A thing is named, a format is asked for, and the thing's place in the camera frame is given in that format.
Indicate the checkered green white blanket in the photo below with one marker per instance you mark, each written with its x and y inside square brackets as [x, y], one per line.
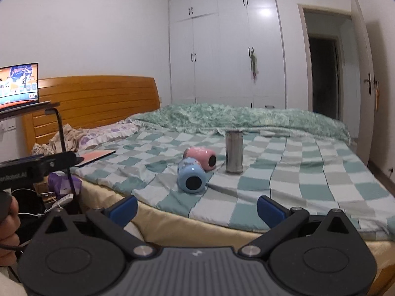
[316, 174]

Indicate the open laptop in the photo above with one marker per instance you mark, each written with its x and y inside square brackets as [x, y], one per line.
[19, 87]

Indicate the beige mattress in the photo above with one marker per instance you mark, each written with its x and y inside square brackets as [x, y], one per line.
[166, 229]

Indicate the green hanging ornament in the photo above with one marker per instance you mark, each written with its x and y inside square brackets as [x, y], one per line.
[253, 64]

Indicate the pink book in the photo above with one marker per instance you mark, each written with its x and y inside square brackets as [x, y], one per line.
[93, 156]

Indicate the green floral duvet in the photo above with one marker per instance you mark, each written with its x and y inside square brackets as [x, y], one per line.
[218, 118]

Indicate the orange wooden headboard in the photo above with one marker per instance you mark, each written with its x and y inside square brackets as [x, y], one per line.
[91, 101]

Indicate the stainless steel cup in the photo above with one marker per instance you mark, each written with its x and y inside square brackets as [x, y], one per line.
[234, 152]

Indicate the white wardrobe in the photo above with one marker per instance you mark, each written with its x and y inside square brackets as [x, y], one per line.
[209, 44]

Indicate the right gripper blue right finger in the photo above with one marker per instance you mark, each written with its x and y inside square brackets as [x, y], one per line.
[270, 212]

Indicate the white door with handle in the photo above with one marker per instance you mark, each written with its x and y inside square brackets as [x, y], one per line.
[367, 91]

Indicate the purple bag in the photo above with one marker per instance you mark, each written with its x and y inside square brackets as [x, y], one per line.
[59, 183]

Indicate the person's left hand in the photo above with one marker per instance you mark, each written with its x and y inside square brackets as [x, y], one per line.
[8, 235]

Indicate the light blue floral cup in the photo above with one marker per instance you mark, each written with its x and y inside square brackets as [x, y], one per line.
[191, 176]

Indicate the purple floral pillow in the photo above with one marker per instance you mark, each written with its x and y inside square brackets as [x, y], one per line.
[99, 135]

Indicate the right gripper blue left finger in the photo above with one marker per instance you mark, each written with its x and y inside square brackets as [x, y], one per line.
[122, 212]

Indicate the pink cup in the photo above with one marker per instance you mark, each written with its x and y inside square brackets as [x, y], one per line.
[205, 156]

